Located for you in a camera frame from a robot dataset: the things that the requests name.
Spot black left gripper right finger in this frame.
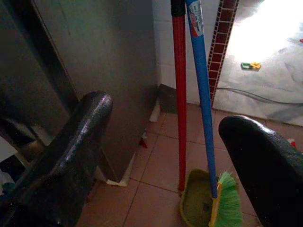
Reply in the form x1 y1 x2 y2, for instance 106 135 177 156
218 114 303 227

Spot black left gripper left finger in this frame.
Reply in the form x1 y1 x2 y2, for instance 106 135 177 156
0 90 114 227

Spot red handled olive dustpan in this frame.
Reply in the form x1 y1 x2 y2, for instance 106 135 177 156
170 0 223 227

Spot blue handled green broom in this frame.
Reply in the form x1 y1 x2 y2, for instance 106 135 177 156
184 0 244 227

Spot grey metal cabinet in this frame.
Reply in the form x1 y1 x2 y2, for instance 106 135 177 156
33 0 160 187

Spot small cardboard box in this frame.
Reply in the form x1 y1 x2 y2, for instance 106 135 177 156
156 84 178 114

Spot black floor cable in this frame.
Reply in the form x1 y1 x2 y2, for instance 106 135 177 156
216 87 303 105

